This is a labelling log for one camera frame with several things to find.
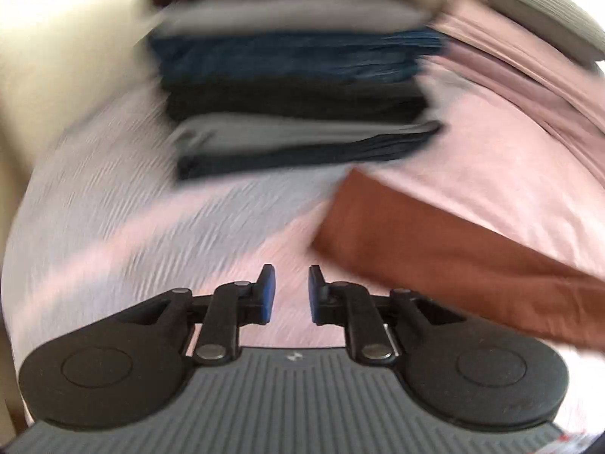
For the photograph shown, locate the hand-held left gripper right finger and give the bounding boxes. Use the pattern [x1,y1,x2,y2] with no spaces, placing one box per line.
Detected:
[307,264,479,366]

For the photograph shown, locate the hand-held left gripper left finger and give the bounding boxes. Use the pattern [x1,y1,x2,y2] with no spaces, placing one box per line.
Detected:
[112,264,277,366]

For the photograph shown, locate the brown pants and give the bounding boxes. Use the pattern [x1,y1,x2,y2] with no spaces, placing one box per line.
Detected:
[309,167,605,353]

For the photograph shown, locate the stack of folded clothes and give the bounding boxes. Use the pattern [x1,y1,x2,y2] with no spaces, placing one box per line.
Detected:
[146,0,470,183]

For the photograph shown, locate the pink grey striped bed cover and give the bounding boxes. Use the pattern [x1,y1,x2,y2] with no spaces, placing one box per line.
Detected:
[0,59,605,438]

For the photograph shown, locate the folded pink duvet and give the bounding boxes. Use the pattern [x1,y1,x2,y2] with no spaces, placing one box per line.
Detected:
[425,0,605,178]

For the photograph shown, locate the grey ribbed pillow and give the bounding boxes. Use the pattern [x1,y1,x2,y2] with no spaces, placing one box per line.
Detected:
[470,0,605,64]

